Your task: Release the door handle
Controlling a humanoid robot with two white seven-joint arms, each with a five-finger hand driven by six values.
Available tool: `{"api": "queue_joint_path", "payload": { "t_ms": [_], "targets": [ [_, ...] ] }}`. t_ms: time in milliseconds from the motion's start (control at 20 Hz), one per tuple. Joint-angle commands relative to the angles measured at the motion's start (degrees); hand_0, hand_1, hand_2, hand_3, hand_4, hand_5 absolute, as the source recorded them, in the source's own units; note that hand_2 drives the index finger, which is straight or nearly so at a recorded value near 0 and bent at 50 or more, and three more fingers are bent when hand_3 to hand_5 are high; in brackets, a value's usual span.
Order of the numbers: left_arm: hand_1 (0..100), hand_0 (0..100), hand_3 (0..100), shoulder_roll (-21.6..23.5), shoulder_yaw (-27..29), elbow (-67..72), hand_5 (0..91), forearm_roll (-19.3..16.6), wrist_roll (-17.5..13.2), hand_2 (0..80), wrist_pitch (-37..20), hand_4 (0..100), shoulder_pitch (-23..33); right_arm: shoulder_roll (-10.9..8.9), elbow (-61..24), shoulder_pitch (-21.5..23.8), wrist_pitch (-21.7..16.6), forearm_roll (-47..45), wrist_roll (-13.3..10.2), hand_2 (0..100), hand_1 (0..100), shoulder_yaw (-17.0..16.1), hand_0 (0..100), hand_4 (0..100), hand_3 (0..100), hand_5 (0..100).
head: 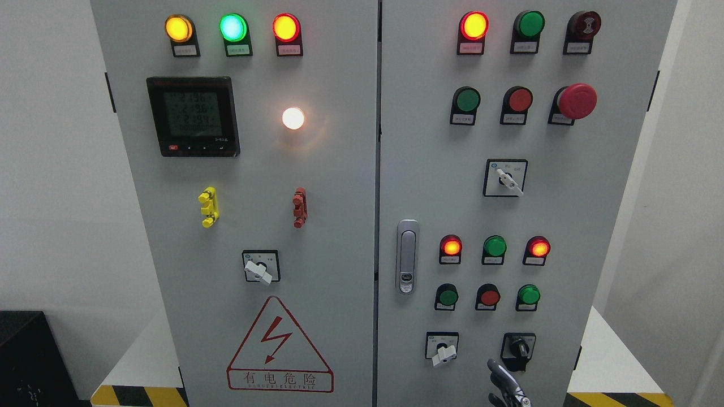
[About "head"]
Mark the green lit indicator light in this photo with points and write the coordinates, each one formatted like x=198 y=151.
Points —
x=235 y=32

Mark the black rotary knob switch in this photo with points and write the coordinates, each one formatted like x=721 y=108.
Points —
x=516 y=350

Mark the red emergency stop button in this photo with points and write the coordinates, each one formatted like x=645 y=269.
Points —
x=572 y=102

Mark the green push button lower right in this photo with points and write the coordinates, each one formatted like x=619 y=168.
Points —
x=527 y=298

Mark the red lit light middle left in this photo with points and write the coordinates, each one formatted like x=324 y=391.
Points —
x=450 y=250

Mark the silver door handle lock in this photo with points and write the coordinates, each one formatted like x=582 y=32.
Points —
x=406 y=258

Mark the red lit indicator light left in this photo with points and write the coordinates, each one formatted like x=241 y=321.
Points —
x=287 y=34

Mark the green push button upper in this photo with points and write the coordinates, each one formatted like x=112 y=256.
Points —
x=465 y=103

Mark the white platform hazard striped base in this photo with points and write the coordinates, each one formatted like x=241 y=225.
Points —
x=607 y=373

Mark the green indicator top right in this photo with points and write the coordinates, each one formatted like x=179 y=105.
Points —
x=526 y=31

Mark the grey cabinet door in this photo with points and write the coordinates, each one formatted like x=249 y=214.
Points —
x=326 y=266
x=434 y=172

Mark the red lit light middle right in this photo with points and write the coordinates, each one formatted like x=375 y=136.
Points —
x=536 y=251

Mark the yellow indicator light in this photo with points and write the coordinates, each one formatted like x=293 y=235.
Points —
x=183 y=37

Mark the white lit indicator light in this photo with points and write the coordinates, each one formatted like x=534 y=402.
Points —
x=293 y=118

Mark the red terminal connector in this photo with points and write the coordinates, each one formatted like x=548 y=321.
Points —
x=300 y=210

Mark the red push button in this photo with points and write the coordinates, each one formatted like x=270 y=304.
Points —
x=487 y=297
x=516 y=102

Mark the left door selector switch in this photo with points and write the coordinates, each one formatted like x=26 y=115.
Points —
x=261 y=266

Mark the left grey cabinet door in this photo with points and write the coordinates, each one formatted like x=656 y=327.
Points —
x=326 y=266

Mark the right grey cabinet door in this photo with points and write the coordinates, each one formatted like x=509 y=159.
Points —
x=434 y=172

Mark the green indicator middle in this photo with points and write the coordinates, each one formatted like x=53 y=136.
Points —
x=494 y=249

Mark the red electric hazard warning sign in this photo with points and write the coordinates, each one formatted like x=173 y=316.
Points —
x=277 y=355

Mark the red push button upper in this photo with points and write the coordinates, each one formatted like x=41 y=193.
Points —
x=516 y=102

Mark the yellow terminal connector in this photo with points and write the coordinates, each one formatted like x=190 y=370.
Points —
x=209 y=206

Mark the lower white selector switch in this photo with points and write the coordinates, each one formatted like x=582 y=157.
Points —
x=441 y=347

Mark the red push button lower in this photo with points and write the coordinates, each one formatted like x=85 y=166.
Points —
x=487 y=297

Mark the black box lower left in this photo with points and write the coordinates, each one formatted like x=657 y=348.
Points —
x=32 y=370

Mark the upper right selector switch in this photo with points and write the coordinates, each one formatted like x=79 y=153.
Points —
x=505 y=177

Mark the dark red buzzer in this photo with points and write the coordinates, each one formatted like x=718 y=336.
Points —
x=580 y=32

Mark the red lit light top right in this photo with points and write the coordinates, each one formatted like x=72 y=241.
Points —
x=472 y=30

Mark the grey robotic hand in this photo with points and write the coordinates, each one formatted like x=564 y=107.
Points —
x=510 y=390

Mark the black digital power meter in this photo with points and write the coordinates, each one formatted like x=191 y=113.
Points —
x=194 y=116

